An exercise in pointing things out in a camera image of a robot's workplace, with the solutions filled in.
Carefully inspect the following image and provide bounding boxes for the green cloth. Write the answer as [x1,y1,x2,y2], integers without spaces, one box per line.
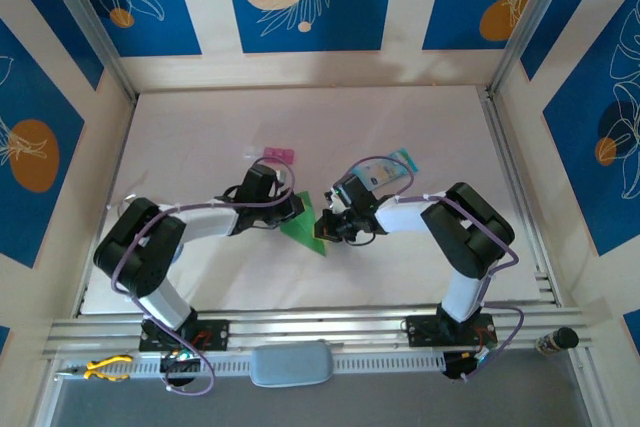
[279,190,329,257]

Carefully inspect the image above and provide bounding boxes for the light blue snack packet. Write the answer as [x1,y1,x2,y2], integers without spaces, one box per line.
[355,147,420,194]

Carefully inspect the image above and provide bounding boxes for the pink clear pill box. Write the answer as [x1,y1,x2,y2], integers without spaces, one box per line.
[243,145,297,166]

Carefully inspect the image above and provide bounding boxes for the grey blue oblong pad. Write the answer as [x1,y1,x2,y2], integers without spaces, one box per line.
[248,340,335,388]

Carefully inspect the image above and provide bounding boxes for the dark capped small bottle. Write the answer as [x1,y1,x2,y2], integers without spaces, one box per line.
[535,326,580,357]

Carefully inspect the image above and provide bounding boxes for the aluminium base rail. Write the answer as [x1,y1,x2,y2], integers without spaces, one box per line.
[42,304,609,361]

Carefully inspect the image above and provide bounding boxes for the white wire hook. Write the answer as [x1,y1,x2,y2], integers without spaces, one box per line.
[107,193,140,212]

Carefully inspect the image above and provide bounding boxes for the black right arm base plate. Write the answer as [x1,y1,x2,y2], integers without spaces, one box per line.
[405,314,496,348]

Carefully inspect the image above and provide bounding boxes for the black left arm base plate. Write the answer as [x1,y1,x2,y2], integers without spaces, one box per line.
[138,317,231,353]

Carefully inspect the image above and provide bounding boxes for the slotted grey cable duct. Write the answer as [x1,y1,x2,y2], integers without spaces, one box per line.
[54,350,446,384]

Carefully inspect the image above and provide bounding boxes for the aluminium table side rail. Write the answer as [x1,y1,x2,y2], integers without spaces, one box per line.
[477,86,565,308]

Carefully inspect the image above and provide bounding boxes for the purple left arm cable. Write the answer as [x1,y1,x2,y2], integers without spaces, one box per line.
[110,156,296,397]

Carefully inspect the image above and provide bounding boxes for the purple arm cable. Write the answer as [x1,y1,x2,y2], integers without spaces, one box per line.
[110,156,296,397]
[342,156,526,383]

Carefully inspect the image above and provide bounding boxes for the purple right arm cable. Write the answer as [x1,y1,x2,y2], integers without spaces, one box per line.
[342,156,526,383]

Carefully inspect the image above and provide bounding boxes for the yellow handled pliers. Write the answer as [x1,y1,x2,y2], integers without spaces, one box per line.
[55,354,135,384]

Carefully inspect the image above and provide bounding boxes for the aluminium frame post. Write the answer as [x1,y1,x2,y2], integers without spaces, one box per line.
[487,0,581,94]
[37,0,139,103]

